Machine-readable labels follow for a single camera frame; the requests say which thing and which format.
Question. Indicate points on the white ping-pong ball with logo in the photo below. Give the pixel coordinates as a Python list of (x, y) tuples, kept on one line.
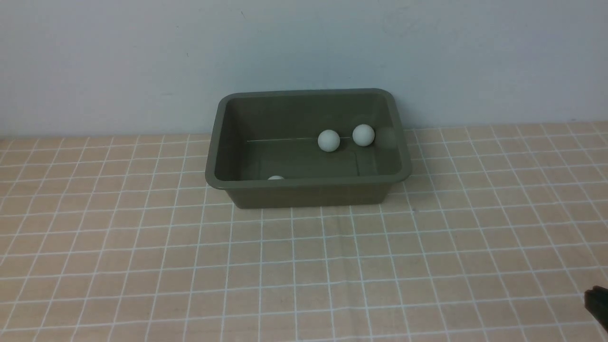
[(386, 138)]

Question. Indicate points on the olive green plastic bin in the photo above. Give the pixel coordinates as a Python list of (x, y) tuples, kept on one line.
[(260, 134)]

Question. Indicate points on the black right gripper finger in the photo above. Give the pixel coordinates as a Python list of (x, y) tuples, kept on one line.
[(596, 302)]

